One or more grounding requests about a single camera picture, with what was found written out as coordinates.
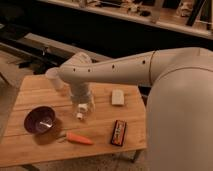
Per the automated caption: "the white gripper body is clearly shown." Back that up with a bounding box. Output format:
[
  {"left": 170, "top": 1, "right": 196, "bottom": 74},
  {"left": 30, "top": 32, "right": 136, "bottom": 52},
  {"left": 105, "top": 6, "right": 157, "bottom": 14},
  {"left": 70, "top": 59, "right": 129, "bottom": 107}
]
[{"left": 70, "top": 83, "right": 93, "bottom": 106}]

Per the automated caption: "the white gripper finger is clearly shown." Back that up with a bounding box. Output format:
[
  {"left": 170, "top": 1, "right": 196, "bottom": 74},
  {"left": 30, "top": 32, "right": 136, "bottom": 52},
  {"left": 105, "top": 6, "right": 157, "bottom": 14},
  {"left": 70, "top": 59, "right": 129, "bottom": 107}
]
[
  {"left": 76, "top": 113, "right": 83, "bottom": 120},
  {"left": 78, "top": 103, "right": 88, "bottom": 113}
]

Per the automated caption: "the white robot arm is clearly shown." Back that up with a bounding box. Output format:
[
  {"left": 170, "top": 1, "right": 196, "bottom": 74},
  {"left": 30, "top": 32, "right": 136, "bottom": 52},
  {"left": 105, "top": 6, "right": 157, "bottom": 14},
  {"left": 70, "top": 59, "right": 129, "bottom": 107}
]
[{"left": 59, "top": 47, "right": 213, "bottom": 171}]

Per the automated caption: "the orange carrot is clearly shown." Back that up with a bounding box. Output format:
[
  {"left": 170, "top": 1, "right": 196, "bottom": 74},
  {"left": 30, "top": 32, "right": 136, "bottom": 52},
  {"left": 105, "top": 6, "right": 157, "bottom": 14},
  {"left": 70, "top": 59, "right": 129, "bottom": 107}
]
[{"left": 61, "top": 132, "right": 93, "bottom": 145}]

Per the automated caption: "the white rectangular block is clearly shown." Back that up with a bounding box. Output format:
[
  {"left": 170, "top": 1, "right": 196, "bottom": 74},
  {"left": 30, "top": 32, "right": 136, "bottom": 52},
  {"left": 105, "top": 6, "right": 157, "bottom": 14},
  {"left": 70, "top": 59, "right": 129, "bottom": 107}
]
[{"left": 111, "top": 89, "right": 125, "bottom": 105}]

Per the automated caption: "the wooden table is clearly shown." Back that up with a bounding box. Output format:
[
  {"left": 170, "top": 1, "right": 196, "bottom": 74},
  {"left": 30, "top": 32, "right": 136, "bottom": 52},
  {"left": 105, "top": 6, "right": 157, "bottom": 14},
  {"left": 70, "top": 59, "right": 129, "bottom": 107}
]
[{"left": 0, "top": 75, "right": 146, "bottom": 168}]

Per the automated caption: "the purple bowl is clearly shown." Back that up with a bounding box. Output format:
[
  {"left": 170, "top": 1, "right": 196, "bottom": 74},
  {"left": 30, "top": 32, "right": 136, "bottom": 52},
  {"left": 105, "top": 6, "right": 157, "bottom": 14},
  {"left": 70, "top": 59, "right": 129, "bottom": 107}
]
[{"left": 24, "top": 106, "right": 55, "bottom": 134}]

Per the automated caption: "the long wooden shelf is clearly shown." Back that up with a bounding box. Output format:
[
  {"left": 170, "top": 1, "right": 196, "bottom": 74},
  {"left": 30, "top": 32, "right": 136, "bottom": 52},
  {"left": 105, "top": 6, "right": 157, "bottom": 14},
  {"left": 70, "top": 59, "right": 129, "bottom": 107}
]
[{"left": 39, "top": 0, "right": 213, "bottom": 40}]

